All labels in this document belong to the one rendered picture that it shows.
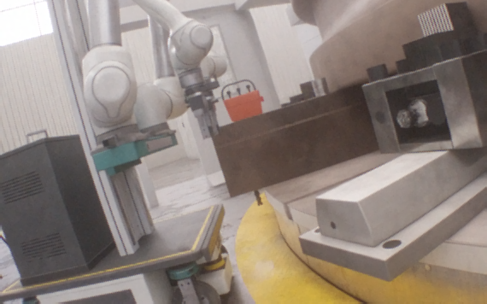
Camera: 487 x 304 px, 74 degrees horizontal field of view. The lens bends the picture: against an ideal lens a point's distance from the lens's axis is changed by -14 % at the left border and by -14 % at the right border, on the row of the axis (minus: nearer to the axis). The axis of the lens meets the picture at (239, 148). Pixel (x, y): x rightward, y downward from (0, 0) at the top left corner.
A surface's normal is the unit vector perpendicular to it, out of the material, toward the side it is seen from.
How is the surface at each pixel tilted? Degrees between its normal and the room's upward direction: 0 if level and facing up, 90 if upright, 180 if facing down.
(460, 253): 90
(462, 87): 90
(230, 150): 90
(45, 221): 90
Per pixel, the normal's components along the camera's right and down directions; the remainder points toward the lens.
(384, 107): -0.87, 0.29
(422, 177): 0.28, -0.36
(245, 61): 0.39, -0.06
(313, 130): 0.03, 0.06
